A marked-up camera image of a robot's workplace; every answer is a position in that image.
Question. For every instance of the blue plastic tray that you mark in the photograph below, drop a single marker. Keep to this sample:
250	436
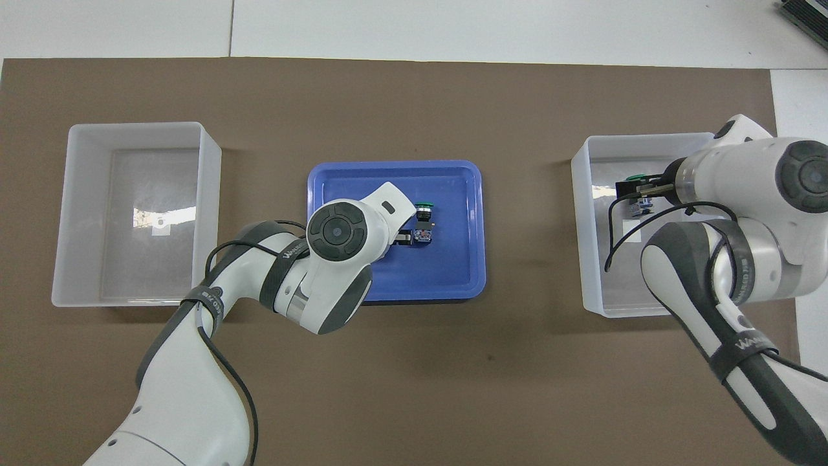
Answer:
446	272

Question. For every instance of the grey finned metal device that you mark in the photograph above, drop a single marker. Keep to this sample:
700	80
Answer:
805	16

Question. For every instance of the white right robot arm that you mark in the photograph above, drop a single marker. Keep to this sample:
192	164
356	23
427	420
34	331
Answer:
731	175

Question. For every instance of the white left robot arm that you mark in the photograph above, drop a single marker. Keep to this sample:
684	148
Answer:
194	401

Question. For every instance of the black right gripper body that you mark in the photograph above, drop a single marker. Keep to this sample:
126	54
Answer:
673	184

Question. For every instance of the brown paper table mat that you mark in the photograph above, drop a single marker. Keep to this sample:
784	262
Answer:
414	388

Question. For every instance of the green push button switch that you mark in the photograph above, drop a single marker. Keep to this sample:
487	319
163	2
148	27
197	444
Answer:
637	177
424	220

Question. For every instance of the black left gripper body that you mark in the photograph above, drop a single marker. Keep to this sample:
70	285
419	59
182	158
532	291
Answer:
388	249

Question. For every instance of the translucent white plastic box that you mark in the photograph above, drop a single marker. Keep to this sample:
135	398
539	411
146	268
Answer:
77	213
585	259

